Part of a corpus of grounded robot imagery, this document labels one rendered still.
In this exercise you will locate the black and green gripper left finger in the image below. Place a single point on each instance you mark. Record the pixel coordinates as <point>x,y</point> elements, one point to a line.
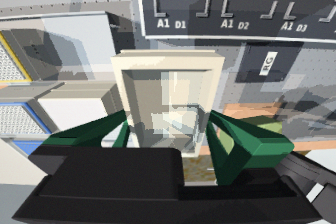
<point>92,133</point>

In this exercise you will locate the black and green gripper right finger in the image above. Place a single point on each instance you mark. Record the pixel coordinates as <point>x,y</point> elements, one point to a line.
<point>254,147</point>

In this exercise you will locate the dark grey regrip nest labelled rg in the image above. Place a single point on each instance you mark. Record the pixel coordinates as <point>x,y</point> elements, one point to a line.
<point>267,61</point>

